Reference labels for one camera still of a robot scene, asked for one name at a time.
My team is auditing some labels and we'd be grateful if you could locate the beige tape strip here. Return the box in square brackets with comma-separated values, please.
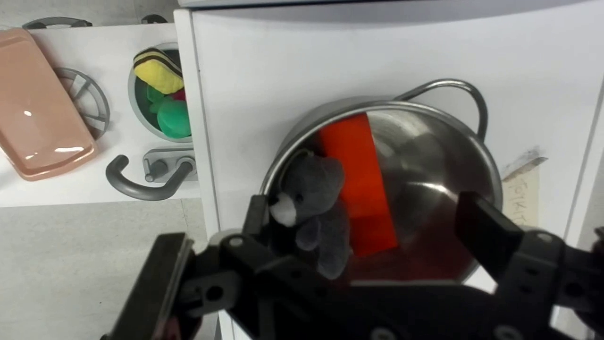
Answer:
[500, 148, 547, 229]

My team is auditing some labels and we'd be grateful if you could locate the red block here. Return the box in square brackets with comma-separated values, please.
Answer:
[315, 112, 402, 260]

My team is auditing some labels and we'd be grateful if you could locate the grey toy stove burner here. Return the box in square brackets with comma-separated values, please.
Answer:
[53, 65, 113, 142]

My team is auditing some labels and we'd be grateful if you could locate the pink plastic tray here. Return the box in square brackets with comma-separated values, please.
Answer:
[0, 27, 100, 184]

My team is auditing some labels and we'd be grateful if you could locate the silver metal pot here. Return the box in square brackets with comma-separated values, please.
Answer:
[260, 76, 506, 286]

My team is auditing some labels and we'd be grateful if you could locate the small green toy vegetable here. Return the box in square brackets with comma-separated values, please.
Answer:
[136, 84, 166, 120]

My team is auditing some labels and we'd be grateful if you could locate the grey toy faucet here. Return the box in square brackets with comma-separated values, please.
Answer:
[104, 148, 198, 205]

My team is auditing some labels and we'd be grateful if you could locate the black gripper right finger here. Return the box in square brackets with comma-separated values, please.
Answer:
[453, 190, 527, 286]

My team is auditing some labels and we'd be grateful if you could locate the grey toy sink bowl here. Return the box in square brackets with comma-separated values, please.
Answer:
[126, 42, 194, 144]

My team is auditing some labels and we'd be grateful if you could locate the yellow and black sponge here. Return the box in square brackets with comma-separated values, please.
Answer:
[130, 46, 185, 97]

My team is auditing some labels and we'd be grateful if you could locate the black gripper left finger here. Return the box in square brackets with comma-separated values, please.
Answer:
[102, 233, 196, 340]

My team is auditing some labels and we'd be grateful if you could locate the white toy kitchen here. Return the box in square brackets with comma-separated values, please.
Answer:
[0, 0, 604, 340]

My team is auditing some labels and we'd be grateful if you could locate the grey plush bear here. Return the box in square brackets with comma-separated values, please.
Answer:
[266, 150, 355, 282]

